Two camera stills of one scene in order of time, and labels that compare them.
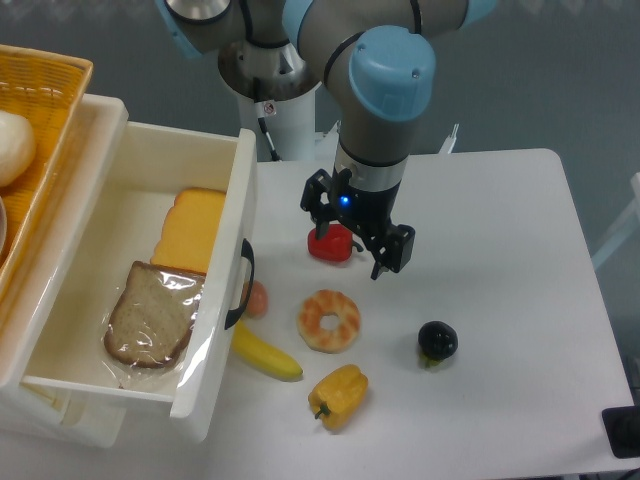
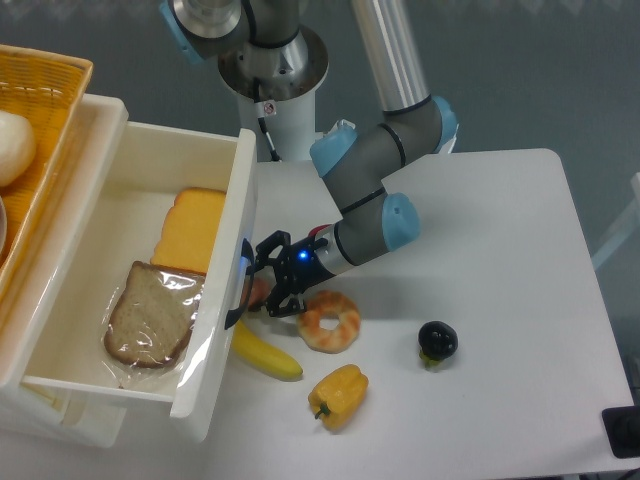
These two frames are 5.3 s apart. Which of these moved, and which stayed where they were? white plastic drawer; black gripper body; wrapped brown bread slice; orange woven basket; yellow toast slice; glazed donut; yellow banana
Moved: black gripper body
Stayed: white plastic drawer; wrapped brown bread slice; orange woven basket; yellow banana; glazed donut; yellow toast slice
